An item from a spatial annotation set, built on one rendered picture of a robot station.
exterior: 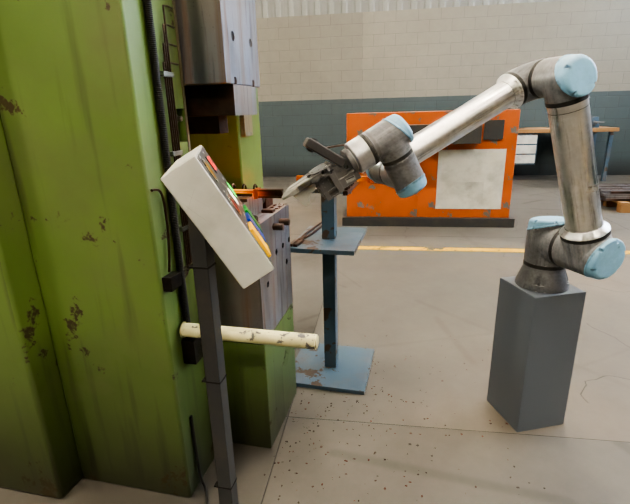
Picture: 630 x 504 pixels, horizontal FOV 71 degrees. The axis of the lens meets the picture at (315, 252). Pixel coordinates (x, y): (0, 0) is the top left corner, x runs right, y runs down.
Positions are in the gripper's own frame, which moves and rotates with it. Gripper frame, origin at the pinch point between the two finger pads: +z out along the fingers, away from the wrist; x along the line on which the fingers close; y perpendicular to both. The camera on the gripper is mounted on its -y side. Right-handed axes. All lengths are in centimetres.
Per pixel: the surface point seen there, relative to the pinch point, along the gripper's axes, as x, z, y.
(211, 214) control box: -27.2, 15.2, -10.6
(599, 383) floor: 36, -80, 168
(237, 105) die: 37.0, -3.5, -24.6
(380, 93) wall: 740, -279, 101
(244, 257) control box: -27.2, 14.8, 0.5
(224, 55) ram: 30.8, -7.9, -38.4
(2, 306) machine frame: 23, 89, -13
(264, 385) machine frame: 30, 45, 64
